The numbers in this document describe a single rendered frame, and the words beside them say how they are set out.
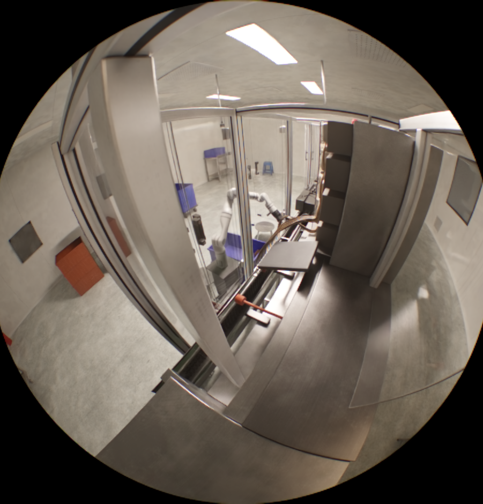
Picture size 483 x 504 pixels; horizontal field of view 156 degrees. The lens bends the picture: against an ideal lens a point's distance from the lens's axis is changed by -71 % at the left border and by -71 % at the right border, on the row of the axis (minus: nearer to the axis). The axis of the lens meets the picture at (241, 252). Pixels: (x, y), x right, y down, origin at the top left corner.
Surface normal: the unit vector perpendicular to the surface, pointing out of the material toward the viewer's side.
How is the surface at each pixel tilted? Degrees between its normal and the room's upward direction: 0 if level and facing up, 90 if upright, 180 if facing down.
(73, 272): 90
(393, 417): 0
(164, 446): 0
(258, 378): 0
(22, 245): 90
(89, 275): 90
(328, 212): 90
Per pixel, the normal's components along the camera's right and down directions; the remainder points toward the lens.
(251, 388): -0.08, -0.77
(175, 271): 0.84, 0.29
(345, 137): -0.53, 0.58
